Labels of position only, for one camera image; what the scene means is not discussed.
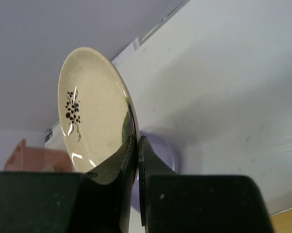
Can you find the pink translucent plastic bin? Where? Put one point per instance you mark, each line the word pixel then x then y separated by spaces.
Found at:
pixel 34 159

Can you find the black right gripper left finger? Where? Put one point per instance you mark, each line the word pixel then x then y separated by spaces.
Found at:
pixel 94 202

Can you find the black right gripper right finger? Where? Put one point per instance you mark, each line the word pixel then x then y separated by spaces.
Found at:
pixel 173 203

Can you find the purple square panda plate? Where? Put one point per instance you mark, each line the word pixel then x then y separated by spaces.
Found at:
pixel 166 151

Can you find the cream round floral plate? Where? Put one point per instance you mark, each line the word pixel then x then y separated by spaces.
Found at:
pixel 96 111

